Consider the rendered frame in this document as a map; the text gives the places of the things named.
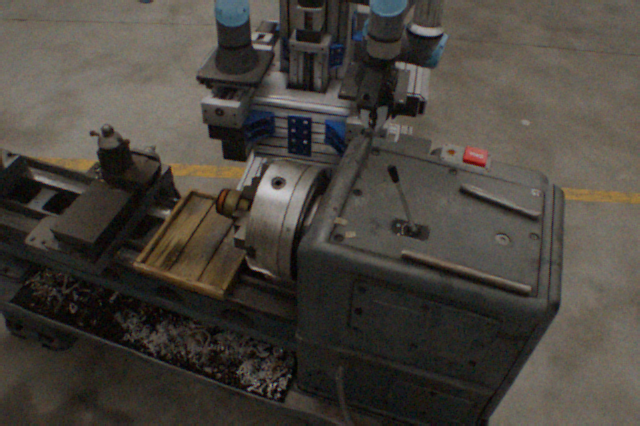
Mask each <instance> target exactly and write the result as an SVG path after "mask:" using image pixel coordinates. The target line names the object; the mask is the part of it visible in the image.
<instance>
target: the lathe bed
mask: <svg viewBox="0 0 640 426"><path fill-rule="evenodd" d="M22 156H23V159H24V160H25V161H26V163H27V165H28V167H29V168H30V169H29V170H28V171H26V172H25V173H24V174H23V175H22V176H21V178H22V180H23V181H22V182H21V183H20V184H19V185H18V186H17V187H16V188H15V189H14V190H13V191H11V192H10V193H9V194H8V195H7V196H6V197H5V198H4V200H3V199H1V198H0V215H1V216H0V250H1V251H4V252H6V253H9V254H12V255H15V256H18V257H21V258H24V259H27V260H30V261H33V262H35V263H38V264H41V265H44V266H45V267H48V268H50V269H53V270H56V271H59V272H62V273H65V274H68V275H71V276H74V277H77V278H80V279H83V280H86V281H89V282H91V283H94V284H98V286H101V287H104V288H107V289H110V290H113V291H116V292H119V293H122V294H126V295H129V296H131V297H134V298H137V299H140V301H143V302H146V303H149V304H153V305H156V306H159V307H162V308H165V309H168V310H171V311H174V312H177V313H178V314H182V315H185V316H188V317H191V318H194V319H197V320H200V321H203V322H206V323H210V324H213V325H214V326H216V327H219V328H223V329H226V330H229V331H232V332H235V333H239V334H242V335H245V336H248V337H252V338H255V339H257V340H258V341H261V342H264V343H268V344H271V345H275V346H278V347H281V348H284V349H287V350H290V351H293V352H298V345H297V338H296V337H295V332H296V329H297V282H292V281H288V279H284V278H280V277H277V276H274V275H273V277H270V279H269V278H267V276H270V274H269V275H268V274H267V273H266V275H263V273H262V272H259V271H256V270H252V269H251V268H249V266H248V262H247V264H246V266H247V267H245V268H244V269H242V270H243V271H241V272H245V273H240V275H239V276H238V278H237V280H236V282H235V283H234V285H233V287H232V290H231V291H230V293H229V295H228V297H227V298H226V300H225V301H222V300H218V299H215V298H212V297H209V295H206V294H202V293H198V292H195V290H194V291H190V290H187V289H184V288H181V287H178V286H174V285H171V284H168V282H166V281H162V280H159V279H155V278H152V277H149V276H146V275H142V274H139V273H136V271H135V268H134V267H133V263H134V262H135V261H136V259H137V258H138V257H139V256H140V254H141V253H142V252H143V250H144V249H145V248H146V247H147V245H148V242H147V241H149V243H150V242H151V240H152V239H153V238H154V236H155V235H156V234H157V233H158V232H159V229H160V228H161V227H162V225H163V224H164V223H165V221H166V219H167V218H168V217H169V215H170V214H171V212H172V210H174V209H175V207H176V206H177V204H178V202H179V201H180V200H181V199H178V198H175V197H171V196H166V197H164V196H161V205H160V206H155V205H154V206H153V207H152V209H150V210H151V211H149V212H148V213H147V214H146V215H145V217H144V218H143V219H142V220H141V222H140V223H139V224H138V225H137V227H136V228H135V229H134V230H133V233H132V234H131V235H130V236H129V238H128V239H129V240H126V241H125V242H124V244H123V245H122V246H121V247H120V248H121V249H120V250H119V252H120V253H118V252H117V254H118V255H120V256H118V255H117V256H116V255H115V256H114V257H113V259H112V260H110V262H109V263H108V265H107V266H106V267H105V268H104V270H103V271H102V272H101V273H100V274H99V275H98V274H94V273H91V272H88V271H86V270H82V269H79V268H76V267H73V266H70V265H67V264H65V263H61V262H58V261H55V260H52V259H51V258H49V257H47V256H43V255H40V254H37V253H34V252H32V251H30V250H29V248H28V246H27V244H26V242H25V239H26V238H27V237H28V236H29V235H30V234H31V232H32V230H33V229H34V227H35V226H36V224H38V223H39V222H40V221H41V220H42V219H45V217H47V216H52V217H56V218H60V217H61V215H62V214H63V211H64V212H65V211H66V210H67V209H68V208H69V207H70V206H71V205H72V204H73V203H74V202H75V200H76V199H77V198H78V197H79V196H80V195H81V193H82V192H84V191H85V190H86V187H87V186H88V184H87V182H86V181H85V178H84V177H85V173H86V172H82V171H79V170H75V169H72V168H68V167H65V166H62V165H58V164H55V165H54V164H51V163H48V162H45V161H41V160H37V159H35V158H31V157H27V156H24V155H22ZM38 173H40V174H38ZM50 175H51V176H50ZM52 175H53V176H52ZM25 176H27V177H25ZM38 177H40V178H38ZM44 177H47V178H44ZM49 177H50V178H49ZM42 178H43V179H42ZM65 179H66V180H65ZM59 181H60V182H59ZM75 182H76V183H75ZM77 182H78V183H77ZM80 182H81V183H80ZM74 183H75V185H74ZM74 187H75V188H74ZM63 188H64V189H63ZM73 188H74V189H73ZM70 189H71V190H72V191H71V190H70ZM69 190H70V191H69ZM48 193H49V194H48ZM42 194H44V195H42ZM53 194H54V195H53ZM170 197H171V198H170ZM36 198H37V199H36ZM35 199H36V200H35ZM34 202H37V203H34ZM28 205H29V206H28ZM25 206H26V207H25ZM35 207H36V208H35ZM156 207H157V208H156ZM158 207H160V208H158ZM153 208H154V209H153ZM166 208H167V209H166ZM35 209H36V210H35ZM165 209H166V210H165ZM159 210H160V212H158V211H159ZM167 210H168V211H169V212H168V211H167ZM153 211H154V213H153ZM163 211H164V212H163ZM61 212H62V214H61ZM3 213H4V214H5V215H4V214H3ZM48 213H49V214H48ZM23 214H24V216H25V217H22V216H23ZM155 214H156V215H155ZM6 215H7V216H6ZM19 215H20V216H19ZM154 215H155V216H154ZM3 217H4V218H3ZM157 217H158V218H157ZM165 217H166V218H165ZM1 218H2V219H1ZM11 218H12V220H11ZM9 219H10V220H9ZM31 219H32V220H31ZM36 219H37V220H36ZM38 219H39V220H38ZM5 220H6V221H5ZM34 220H35V221H34ZM4 221H5V222H4ZM154 221H155V222H154ZM156 221H157V222H156ZM3 222H4V223H3ZM13 222H14V223H13ZM11 223H13V224H11ZM17 223H18V224H17ZM32 224H33V225H32ZM34 224H35V225H34ZM153 224H154V226H153ZM157 224H158V225H157ZM25 225H26V226H25ZM32 226H33V227H32ZM152 227H153V228H152ZM21 228H22V229H21ZM140 228H141V230H140ZM30 229H31V230H30ZM154 229H155V231H154ZM139 230H140V232H139ZM142 230H143V232H144V230H145V233H143V232H142ZM152 231H153V232H154V233H153V232H152ZM152 233H153V234H152ZM135 235H136V237H135ZM149 235H151V236H149ZM147 236H149V237H147ZM152 236H153V237H152ZM134 239H137V240H138V239H139V240H138V241H139V243H138V241H135V240H134ZM143 239H145V240H146V241H145V240H143ZM140 240H141V241H140ZM126 249H127V250H128V251H129V252H128V251H126ZM124 250H125V252H124ZM123 255H124V256H123ZM116 257H117V258H116ZM135 257H136V258H135ZM130 261H133V262H130ZM123 262H126V263H123ZM130 263H131V264H130ZM250 270H251V272H252V273H251V272H250V273H251V275H250V273H249V272H248V271H250ZM257 272H258V273H257ZM248 273H249V274H248ZM256 274H257V275H258V276H259V277H260V276H261V278H258V277H256ZM254 278H255V279H254ZM263 278H265V279H263ZM246 288H247V290H246ZM248 288H249V289H250V288H251V289H250V291H249V289H248ZM252 289H253V290H252ZM246 291H248V292H246ZM254 291H255V292H254ZM241 292H242V293H243V294H241ZM245 293H246V295H245ZM240 294H241V295H240ZM248 294H249V295H248ZM239 295H240V297H238V296H239ZM237 297H238V298H237ZM242 297H243V298H242ZM244 297H245V299H244ZM238 299H239V300H238ZM240 299H241V300H240ZM245 301H246V302H245Z"/></svg>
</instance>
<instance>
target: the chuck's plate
mask: <svg viewBox="0 0 640 426"><path fill-rule="evenodd" d="M329 184H330V179H329V173H328V171H327V169H326V168H321V167H317V166H310V167H309V168H308V169H307V170H306V171H305V172H303V173H302V176H301V177H300V179H299V181H298V183H297V185H296V187H295V189H294V193H293V195H292V198H291V200H290V203H289V206H288V209H287V210H286V213H285V217H284V220H283V224H282V230H281V234H280V240H279V248H278V272H279V275H280V276H281V277H282V278H284V279H288V281H292V282H297V248H298V245H299V237H300V232H301V228H302V223H303V219H304V216H306V213H307V210H308V207H309V204H310V202H311V200H312V198H313V196H314V194H315V193H316V191H317V189H319V188H325V189H327V188H328V186H329Z"/></svg>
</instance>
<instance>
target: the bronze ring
mask: <svg viewBox="0 0 640 426"><path fill-rule="evenodd" d="M241 195H242V191H238V190H235V189H233V190H229V189H223V190H222V191H221V192H220V194H219V196H217V199H216V203H215V211H216V213H217V214H219V215H223V216H225V217H226V218H229V219H232V215H233V213H234V212H235V211H236V209H239V210H243V211H248V212H250V211H251V206H252V203H253V200H252V199H248V198H244V197H241ZM232 220H233V219H232Z"/></svg>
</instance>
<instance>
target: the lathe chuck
mask: <svg viewBox="0 0 640 426"><path fill-rule="evenodd" d="M281 160H282V161H281ZM281 160H280V159H277V160H276V161H275V162H273V163H272V164H271V166H270V167H269V168H268V170H267V171H265V174H264V176H263V177H262V179H261V181H260V184H259V186H258V188H257V192H256V194H255V197H254V200H253V203H252V206H251V211H250V215H249V219H248V225H246V232H245V243H244V246H245V247H248V248H249V247H250V246H251V247H254V249H255V250H256V258H255V259H253V258H251V256H248V255H246V259H247V262H248V265H249V267H250V268H251V269H252V270H256V271H259V272H262V273H267V274H270V275H274V276H277V277H280V278H282V277H281V276H280V275H279V272H278V248H279V240H280V234H281V230H282V224H283V220H284V217H285V213H286V210H287V209H288V206H289V203H290V200H291V198H292V195H293V193H294V189H295V187H296V185H297V183H298V181H299V179H300V177H301V176H302V173H303V172H305V171H306V170H307V169H308V168H309V167H310V166H313V165H309V164H305V163H300V162H296V161H292V160H288V159H283V158H282V159H281ZM277 178H281V179H283V180H284V182H285V184H284V185H283V186H282V187H280V188H275V187H273V185H272V182H273V180H274V179H277Z"/></svg>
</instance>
